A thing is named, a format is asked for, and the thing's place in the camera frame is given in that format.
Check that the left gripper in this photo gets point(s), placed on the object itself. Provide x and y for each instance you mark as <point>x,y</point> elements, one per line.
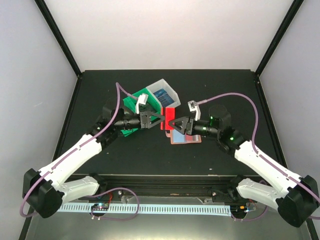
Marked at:
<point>145,118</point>

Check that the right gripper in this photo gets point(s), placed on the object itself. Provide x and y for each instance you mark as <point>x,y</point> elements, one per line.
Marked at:
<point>189,128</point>

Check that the red credit card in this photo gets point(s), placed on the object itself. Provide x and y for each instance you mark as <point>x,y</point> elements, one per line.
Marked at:
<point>193,138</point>
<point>169,115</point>

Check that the pink leather card holder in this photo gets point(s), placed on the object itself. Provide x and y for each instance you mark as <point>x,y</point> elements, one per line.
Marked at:
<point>177,138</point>

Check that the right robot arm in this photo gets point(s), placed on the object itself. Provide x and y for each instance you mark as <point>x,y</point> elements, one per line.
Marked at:
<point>294,197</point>

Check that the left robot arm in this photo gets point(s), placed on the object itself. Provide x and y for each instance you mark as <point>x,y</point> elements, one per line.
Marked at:
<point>47,189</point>

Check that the green bin with black cards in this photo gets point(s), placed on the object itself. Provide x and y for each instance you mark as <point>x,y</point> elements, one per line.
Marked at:
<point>151,105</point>

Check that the blue credit card stack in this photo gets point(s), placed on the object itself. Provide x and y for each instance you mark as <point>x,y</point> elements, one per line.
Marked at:
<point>163,97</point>

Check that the white bin with blue cards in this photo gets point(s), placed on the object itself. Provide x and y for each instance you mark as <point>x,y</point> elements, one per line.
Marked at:
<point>163,84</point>

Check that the green bin with red cards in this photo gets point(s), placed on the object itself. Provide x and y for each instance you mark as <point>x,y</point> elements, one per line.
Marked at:
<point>129,108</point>

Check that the left circuit board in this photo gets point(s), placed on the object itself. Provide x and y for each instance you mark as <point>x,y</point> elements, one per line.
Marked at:
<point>100,207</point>

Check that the circuit board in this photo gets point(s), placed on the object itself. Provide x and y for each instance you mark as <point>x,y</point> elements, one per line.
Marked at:
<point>239,209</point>
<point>100,207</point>

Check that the right circuit board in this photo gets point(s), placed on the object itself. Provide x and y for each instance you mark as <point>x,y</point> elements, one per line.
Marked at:
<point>239,209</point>

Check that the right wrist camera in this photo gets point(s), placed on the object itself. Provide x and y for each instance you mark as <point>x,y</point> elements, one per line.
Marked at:
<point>194,108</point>

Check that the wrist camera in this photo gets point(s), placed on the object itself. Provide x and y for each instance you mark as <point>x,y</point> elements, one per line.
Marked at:
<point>194,108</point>
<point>141,100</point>

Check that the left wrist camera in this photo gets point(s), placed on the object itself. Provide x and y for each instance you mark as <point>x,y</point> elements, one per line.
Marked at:
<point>141,100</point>

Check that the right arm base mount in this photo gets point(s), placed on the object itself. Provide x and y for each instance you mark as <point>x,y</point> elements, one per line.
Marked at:
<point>227,192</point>

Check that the white slotted cable duct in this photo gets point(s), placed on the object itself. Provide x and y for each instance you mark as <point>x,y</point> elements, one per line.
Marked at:
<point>153,209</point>

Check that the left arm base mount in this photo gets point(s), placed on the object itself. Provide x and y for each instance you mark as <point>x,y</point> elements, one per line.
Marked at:
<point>110,192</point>

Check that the left black frame post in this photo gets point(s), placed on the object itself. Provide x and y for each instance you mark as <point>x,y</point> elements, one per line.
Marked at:
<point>48,17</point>

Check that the black frame post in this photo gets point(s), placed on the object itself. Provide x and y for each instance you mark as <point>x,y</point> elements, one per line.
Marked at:
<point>282,29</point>
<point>48,17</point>

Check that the right black frame post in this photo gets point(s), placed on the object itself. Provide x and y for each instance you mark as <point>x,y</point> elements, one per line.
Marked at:
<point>282,29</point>

